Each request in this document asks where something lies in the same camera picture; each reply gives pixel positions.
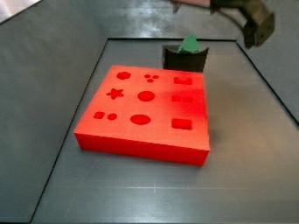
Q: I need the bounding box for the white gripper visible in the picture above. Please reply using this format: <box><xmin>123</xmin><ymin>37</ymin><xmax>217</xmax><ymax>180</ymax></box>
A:
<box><xmin>170</xmin><ymin>0</ymin><xmax>277</xmax><ymax>49</ymax></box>

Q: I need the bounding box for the green three prong object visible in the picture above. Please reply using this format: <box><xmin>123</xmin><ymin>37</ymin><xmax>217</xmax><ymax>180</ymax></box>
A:
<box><xmin>178</xmin><ymin>34</ymin><xmax>201</xmax><ymax>53</ymax></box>

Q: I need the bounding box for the black curved fixture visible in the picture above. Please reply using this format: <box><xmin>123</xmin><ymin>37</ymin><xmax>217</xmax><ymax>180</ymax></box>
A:
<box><xmin>163</xmin><ymin>45</ymin><xmax>210</xmax><ymax>73</ymax></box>

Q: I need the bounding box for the red shape sorting block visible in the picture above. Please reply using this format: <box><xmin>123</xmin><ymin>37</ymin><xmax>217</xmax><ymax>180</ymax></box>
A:
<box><xmin>74</xmin><ymin>66</ymin><xmax>211</xmax><ymax>165</ymax></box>

